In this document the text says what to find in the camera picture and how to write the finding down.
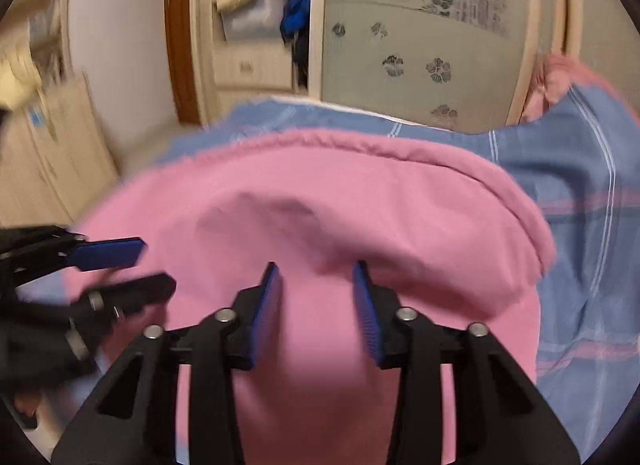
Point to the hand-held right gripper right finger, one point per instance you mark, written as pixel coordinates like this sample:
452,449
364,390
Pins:
367,315

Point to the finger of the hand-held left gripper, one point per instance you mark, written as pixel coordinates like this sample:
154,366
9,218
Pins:
115,252
140,290

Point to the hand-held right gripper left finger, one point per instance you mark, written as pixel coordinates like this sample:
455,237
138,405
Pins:
267,315

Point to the cream and pink hooded jacket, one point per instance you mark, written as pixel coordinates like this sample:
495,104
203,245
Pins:
325,205

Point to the dark hanging clothes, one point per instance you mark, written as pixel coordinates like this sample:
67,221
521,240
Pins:
301,60

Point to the light wooden cabinet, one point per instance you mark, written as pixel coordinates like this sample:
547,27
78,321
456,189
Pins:
50,160

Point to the brown wooden door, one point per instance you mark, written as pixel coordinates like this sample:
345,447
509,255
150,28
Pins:
180,45

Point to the light wooden bookshelf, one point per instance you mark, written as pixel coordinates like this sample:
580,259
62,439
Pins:
47,35

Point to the blue plaid duvet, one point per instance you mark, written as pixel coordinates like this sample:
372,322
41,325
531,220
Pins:
590,245

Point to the light wooden wardrobe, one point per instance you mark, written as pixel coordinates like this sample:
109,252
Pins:
205,20

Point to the clear plastic storage box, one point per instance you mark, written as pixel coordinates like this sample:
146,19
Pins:
250,20

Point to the frosted flower-print sliding door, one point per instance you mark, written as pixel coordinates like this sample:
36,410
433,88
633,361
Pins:
425,45

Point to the bright blue cloth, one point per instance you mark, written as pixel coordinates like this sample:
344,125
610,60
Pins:
294,15

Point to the pink quilt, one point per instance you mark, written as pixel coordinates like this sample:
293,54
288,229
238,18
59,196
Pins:
555,80

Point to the plain frosted sliding door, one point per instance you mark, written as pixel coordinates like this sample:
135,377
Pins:
605,20

